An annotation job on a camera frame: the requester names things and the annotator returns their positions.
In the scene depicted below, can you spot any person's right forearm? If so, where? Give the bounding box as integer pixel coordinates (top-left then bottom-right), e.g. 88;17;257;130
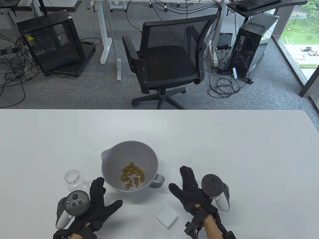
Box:
203;214;225;239

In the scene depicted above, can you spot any person's left hand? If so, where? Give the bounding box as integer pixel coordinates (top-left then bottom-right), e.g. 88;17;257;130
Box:
53;177;123;239

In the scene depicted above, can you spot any black keyboard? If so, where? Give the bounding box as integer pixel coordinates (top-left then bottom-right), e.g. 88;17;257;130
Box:
236;0;282;11

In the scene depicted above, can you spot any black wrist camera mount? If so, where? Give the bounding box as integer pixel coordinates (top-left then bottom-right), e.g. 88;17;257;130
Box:
184;208;212;239

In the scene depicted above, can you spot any person's right hand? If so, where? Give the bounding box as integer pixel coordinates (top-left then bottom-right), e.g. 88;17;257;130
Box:
168;166;218;213

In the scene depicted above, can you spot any dark window frame post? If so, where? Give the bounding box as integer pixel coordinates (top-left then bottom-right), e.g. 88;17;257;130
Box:
299;72;319;98

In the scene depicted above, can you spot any pile of golden raisins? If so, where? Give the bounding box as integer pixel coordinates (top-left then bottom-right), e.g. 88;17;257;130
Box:
121;162;145;189

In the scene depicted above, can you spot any white square jar lid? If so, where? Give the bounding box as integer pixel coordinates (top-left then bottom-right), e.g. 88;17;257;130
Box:
156;206;178;230

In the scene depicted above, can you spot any grey salad bowl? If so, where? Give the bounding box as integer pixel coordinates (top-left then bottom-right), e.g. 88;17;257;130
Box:
101;141;165;192

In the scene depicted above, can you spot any white desk leg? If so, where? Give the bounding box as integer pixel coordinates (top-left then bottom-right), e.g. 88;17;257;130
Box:
96;0;122;81
212;5;228;67

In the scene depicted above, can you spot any tangle of black floor cables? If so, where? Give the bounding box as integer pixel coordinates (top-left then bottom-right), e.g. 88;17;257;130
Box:
0;32;43;109

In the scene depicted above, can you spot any black computer tower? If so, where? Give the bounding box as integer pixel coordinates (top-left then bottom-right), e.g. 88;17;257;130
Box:
217;12;279;84

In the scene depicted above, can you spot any grey white handheld controller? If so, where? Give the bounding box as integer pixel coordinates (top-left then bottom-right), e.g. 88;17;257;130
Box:
201;174;230;212
55;191;90;230

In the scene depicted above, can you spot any black curved desk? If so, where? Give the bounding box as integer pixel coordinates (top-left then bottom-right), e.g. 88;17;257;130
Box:
227;0;308;18

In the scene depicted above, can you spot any clear plastic jar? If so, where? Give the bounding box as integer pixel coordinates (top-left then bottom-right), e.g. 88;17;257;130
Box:
64;170;90;193

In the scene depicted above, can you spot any black mesh office chair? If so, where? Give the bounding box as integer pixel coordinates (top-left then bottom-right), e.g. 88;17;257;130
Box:
122;14;219;110

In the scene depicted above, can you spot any grey power strip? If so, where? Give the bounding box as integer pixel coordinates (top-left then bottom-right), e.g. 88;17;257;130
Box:
0;47;19;56

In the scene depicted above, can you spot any small black box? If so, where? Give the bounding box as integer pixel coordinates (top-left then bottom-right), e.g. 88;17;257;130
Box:
216;33;233;50

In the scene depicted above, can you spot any black glass-door enclosure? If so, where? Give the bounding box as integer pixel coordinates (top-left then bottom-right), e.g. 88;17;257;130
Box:
16;10;96;77

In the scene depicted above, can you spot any coil of black cables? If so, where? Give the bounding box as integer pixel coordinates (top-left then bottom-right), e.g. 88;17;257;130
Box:
208;67;249;98

